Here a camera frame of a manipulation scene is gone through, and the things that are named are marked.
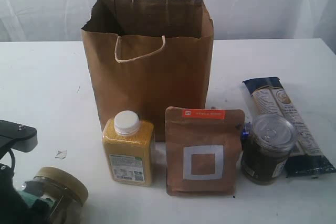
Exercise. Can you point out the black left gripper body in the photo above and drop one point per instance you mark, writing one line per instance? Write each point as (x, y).
(14, 208)

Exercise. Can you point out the clear jar gold lid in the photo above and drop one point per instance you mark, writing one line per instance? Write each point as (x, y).
(61, 195)

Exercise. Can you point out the yellow millet bottle white cap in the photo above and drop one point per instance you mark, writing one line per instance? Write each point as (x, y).
(129, 146)

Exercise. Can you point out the brown paper shopping bag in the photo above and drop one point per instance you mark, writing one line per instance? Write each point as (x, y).
(148, 55)

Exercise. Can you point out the brown kraft pouch orange label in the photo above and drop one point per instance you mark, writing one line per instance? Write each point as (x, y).
(202, 150)

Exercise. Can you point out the small white blue packet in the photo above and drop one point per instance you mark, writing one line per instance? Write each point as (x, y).
(246, 130)

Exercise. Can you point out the dark clear pull-tab jar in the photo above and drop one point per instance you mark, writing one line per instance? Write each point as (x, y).
(268, 146)

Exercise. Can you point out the dark blue pasta packet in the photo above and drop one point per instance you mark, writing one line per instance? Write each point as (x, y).
(306, 159)

